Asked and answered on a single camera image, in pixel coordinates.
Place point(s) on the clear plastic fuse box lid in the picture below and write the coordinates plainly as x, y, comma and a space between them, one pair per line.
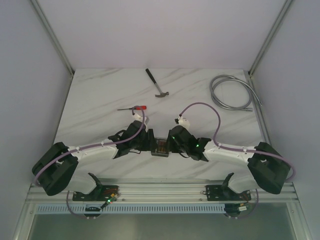
160, 146

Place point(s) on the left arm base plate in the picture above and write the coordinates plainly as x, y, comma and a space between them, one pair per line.
105, 193

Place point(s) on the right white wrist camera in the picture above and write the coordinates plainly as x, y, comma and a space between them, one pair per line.
182, 121

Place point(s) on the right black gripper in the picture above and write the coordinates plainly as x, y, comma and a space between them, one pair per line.
170, 146

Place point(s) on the slotted grey cable duct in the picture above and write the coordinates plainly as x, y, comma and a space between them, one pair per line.
166, 208

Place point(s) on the red handled screwdriver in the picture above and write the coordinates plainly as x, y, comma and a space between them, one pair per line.
139, 107

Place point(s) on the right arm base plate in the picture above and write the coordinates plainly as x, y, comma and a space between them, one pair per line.
219, 193

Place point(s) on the aluminium front rail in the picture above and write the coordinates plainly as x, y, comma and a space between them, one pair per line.
143, 191

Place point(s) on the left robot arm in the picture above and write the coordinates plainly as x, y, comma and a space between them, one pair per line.
62, 167

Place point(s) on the black fuse box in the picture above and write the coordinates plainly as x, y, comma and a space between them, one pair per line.
153, 148

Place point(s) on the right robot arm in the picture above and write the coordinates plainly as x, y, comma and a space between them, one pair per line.
264, 168

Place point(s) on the claw hammer black handle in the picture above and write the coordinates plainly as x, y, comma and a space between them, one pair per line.
161, 93

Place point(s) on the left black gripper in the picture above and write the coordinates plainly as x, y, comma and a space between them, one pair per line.
150, 139

